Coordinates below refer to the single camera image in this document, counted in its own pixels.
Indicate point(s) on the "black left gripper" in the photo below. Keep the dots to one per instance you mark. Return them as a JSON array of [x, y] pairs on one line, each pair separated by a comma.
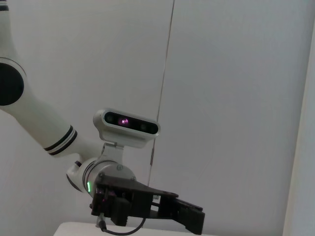
[[137, 199]]

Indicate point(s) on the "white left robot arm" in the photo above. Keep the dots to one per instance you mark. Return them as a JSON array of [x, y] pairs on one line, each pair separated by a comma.
[[37, 118]]

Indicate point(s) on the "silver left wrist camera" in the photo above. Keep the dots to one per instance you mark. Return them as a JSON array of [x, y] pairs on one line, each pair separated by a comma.
[[128, 121]]

